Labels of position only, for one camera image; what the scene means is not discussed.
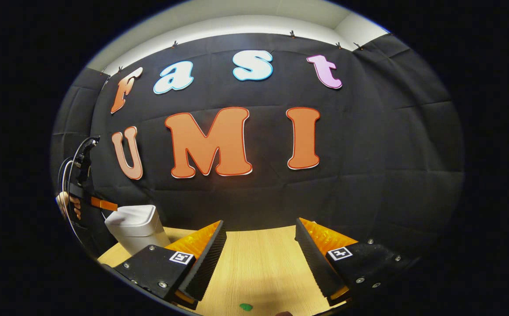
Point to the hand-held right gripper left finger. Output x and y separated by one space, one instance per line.
206 259

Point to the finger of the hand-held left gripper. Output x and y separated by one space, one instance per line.
104 204

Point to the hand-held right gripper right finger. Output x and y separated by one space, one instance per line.
313 259

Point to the white desktop garbage bin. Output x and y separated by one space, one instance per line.
138 226

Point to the green paper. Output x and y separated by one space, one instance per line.
246 307

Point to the wooden desktop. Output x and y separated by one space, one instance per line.
259 263

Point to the black backdrop cloth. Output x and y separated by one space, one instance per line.
390 153

